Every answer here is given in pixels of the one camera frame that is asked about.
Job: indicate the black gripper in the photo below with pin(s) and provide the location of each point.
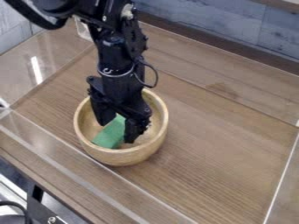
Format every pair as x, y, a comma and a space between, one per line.
116, 94

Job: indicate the green rectangular stick block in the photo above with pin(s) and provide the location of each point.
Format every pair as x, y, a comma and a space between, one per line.
111, 136

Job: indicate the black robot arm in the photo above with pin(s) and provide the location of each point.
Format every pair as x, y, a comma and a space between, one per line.
111, 20

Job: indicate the round wooden bowl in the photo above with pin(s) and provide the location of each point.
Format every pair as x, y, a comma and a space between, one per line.
127, 153

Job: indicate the clear acrylic corner bracket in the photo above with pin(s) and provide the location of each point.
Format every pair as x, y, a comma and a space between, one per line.
83, 30

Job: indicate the black table leg frame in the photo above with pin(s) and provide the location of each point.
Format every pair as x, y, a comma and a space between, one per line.
40, 213

